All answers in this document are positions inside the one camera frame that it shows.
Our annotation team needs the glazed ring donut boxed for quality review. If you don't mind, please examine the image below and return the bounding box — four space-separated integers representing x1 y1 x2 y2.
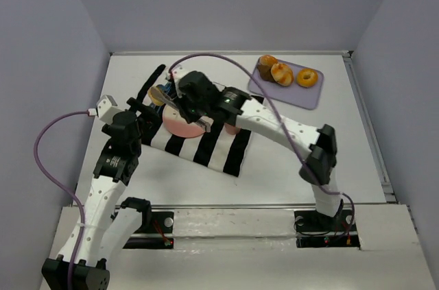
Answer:
296 68 318 88

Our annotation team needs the small yellow bread roll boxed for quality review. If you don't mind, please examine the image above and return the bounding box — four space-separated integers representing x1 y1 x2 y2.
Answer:
147 86 167 106

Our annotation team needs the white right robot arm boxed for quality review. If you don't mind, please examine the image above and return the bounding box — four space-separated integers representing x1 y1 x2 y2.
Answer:
170 69 342 217

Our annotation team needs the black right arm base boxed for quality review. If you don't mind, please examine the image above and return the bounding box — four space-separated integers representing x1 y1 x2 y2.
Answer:
294 210 360 249

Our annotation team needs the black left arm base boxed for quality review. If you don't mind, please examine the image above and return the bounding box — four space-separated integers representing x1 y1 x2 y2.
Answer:
123 210 174 250

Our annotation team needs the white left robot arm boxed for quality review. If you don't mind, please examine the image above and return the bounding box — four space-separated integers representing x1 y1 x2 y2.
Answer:
42 95 159 289

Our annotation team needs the blue plastic cutlery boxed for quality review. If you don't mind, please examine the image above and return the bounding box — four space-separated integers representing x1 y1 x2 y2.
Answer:
147 83 174 112

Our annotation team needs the pink round plate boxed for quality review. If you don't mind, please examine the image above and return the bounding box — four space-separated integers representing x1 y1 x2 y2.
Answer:
162 105 205 138

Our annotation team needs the brown muffin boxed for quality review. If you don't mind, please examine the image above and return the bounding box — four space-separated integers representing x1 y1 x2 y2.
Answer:
257 55 278 82

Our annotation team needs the round orange glazed bun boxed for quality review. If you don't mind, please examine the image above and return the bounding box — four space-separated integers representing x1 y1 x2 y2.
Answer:
270 63 294 86

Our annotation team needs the lilac plastic tray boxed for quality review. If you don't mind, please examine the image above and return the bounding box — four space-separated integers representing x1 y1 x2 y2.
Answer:
252 62 324 110

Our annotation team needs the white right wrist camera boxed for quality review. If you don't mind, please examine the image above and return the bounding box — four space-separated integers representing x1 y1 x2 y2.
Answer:
169 67 189 98

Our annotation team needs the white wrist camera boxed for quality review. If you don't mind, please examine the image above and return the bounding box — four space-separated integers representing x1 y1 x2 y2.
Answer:
169 67 189 98
97 95 121 124

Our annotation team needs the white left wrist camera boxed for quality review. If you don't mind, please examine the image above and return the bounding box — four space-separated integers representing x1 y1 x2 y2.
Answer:
97 95 121 124

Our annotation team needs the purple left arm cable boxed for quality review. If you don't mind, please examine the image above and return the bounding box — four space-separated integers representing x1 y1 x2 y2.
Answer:
33 110 91 287

